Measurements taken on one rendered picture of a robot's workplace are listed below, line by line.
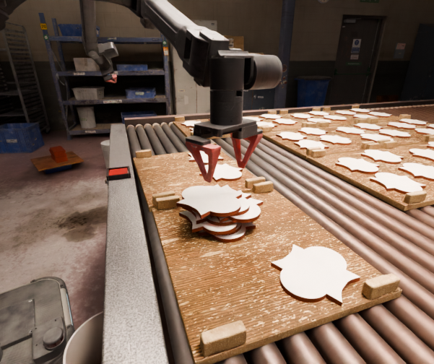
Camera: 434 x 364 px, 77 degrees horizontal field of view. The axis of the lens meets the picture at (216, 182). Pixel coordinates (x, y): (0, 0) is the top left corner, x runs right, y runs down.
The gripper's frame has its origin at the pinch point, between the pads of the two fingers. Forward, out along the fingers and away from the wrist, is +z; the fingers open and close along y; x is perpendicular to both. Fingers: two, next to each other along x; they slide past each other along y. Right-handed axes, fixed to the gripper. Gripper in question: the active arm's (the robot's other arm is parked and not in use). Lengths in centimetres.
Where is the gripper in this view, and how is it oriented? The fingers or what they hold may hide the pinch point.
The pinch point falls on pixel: (225, 170)
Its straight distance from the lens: 52.3
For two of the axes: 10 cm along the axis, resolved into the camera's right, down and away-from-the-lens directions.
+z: 0.0, 9.2, 4.0
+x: -7.3, -2.7, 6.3
